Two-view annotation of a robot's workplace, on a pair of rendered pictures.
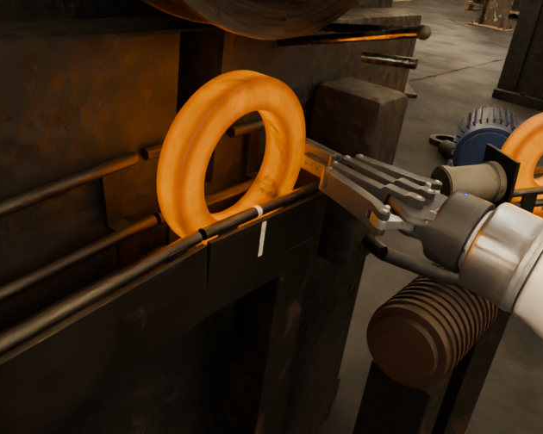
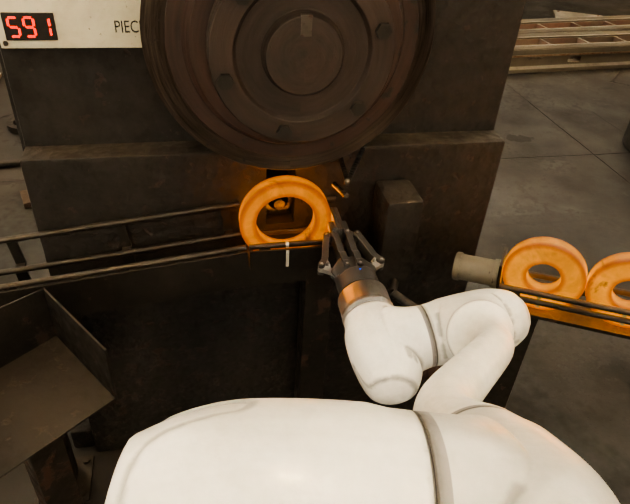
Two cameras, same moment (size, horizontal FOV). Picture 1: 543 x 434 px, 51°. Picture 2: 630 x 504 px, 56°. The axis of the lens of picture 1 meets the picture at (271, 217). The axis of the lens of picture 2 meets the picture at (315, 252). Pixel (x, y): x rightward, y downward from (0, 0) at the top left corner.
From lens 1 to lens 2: 0.79 m
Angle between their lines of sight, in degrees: 35
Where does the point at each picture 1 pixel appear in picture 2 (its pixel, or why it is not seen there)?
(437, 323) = not seen: hidden behind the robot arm
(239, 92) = (273, 188)
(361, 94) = (386, 195)
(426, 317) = not seen: hidden behind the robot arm
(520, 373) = not seen: outside the picture
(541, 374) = not seen: outside the picture
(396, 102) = (407, 205)
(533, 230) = (361, 296)
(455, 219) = (344, 278)
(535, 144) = (523, 257)
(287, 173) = (317, 229)
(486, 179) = (482, 270)
